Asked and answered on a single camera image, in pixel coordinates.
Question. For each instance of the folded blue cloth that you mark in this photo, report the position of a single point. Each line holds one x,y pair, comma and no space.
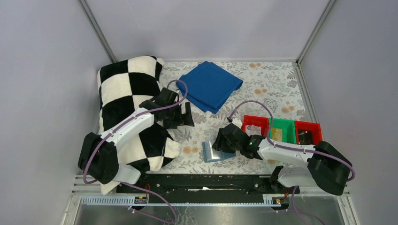
209,86

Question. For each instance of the floral table mat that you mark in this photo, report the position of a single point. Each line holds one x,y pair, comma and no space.
269,88

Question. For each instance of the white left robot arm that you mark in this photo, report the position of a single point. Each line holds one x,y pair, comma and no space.
99,154

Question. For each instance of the gold card in green bin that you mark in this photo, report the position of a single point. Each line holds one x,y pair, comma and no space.
277,134

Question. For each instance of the blue leather card holder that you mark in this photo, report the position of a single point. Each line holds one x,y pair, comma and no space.
211,155

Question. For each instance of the black white checkered pillow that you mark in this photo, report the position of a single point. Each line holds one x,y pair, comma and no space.
123,86

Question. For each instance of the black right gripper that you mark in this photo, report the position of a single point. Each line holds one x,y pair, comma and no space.
225,142

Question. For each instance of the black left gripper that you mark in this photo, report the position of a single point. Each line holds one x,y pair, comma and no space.
179,116

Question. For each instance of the green bin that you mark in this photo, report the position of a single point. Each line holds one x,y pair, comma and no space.
283,131

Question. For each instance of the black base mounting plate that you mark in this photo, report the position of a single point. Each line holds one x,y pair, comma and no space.
213,189

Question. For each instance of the red bin right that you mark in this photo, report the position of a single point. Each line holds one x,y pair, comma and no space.
315,128

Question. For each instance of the dark card in red bin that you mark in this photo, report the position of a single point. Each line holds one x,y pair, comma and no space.
305,137

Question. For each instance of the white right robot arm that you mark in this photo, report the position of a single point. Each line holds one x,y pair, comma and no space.
318,165

